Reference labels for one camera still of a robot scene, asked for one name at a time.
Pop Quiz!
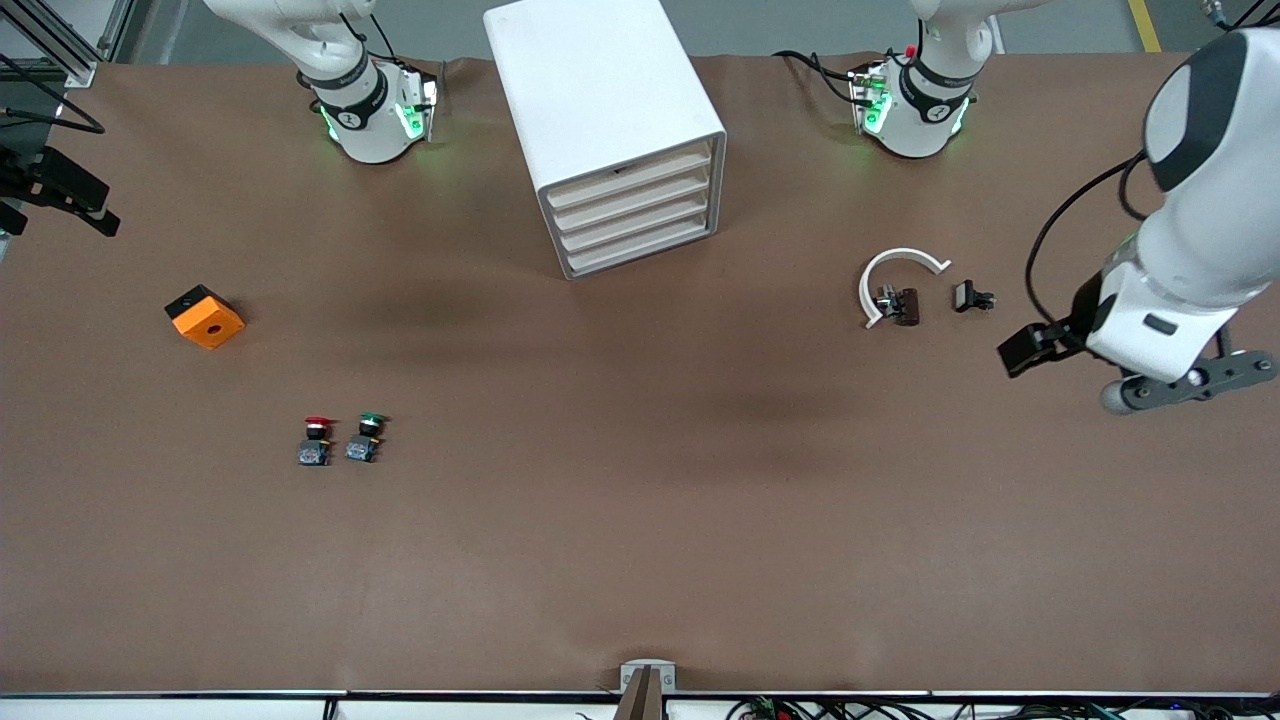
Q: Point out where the beige drawer holding button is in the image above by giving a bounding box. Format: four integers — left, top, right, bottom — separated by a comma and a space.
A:
546, 142, 717, 211

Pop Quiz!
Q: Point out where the red push button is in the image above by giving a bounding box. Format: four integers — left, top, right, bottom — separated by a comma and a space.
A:
297, 415, 336, 468

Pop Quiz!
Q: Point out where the green push button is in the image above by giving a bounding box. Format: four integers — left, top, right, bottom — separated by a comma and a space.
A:
345, 411, 389, 464

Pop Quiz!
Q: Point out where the white drawer cabinet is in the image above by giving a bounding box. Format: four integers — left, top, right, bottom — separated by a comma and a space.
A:
484, 0, 728, 281

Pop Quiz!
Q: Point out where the dark brown terminal block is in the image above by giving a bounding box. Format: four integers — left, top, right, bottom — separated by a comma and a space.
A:
876, 286, 921, 327

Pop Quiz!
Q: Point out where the orange box with hole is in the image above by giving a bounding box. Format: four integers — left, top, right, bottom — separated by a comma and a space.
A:
164, 284, 246, 351

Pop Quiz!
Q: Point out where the green lit left base box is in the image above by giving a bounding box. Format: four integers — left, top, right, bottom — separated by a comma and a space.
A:
848, 62, 893, 136

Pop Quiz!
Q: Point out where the green lit base box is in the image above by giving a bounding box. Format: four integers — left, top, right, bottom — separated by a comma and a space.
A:
395, 70, 441, 143
848, 62, 893, 136

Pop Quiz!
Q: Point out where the green lit right base box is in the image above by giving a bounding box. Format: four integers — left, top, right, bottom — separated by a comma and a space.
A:
395, 70, 441, 143

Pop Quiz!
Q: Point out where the brown table cover sheet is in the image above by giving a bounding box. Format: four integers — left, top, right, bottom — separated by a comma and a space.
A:
0, 55, 1280, 696

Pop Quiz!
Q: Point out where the aluminium frame profile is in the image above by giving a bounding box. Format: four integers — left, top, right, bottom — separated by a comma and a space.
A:
0, 0, 136, 87

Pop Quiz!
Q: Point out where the white curved plastic ring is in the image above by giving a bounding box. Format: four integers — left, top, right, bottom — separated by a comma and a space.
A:
858, 247, 953, 331

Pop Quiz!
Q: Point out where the black base cable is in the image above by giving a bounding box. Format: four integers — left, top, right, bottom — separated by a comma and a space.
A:
773, 50, 863, 107

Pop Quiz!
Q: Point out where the tangled cable bundle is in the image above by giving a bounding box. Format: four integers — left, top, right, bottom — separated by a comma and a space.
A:
725, 695, 1280, 720

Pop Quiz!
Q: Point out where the grey metal bracket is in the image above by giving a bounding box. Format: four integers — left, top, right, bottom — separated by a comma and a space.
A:
620, 660, 677, 693

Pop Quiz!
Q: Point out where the white table edge rail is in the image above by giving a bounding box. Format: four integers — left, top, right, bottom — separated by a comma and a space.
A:
0, 690, 1280, 720

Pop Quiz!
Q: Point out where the brown grey camera post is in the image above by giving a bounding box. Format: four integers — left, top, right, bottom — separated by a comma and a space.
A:
612, 668, 669, 720

